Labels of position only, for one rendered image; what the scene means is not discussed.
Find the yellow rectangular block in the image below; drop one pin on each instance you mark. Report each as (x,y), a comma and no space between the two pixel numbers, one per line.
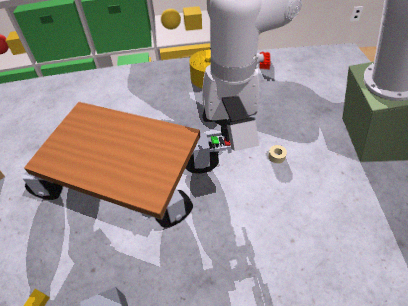
(37,298)

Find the red toy building brick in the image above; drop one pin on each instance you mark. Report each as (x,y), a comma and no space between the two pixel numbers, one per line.
(266,63)

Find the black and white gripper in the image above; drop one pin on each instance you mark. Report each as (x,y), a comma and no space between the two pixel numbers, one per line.
(214,89)

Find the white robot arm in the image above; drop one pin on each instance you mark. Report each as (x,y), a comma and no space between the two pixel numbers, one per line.
(235,26)

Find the yellow cylinder with center hole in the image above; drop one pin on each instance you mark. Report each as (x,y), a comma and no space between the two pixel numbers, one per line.
(198,64)

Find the wooden platform dolly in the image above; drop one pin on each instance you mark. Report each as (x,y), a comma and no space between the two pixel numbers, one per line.
(129,160)

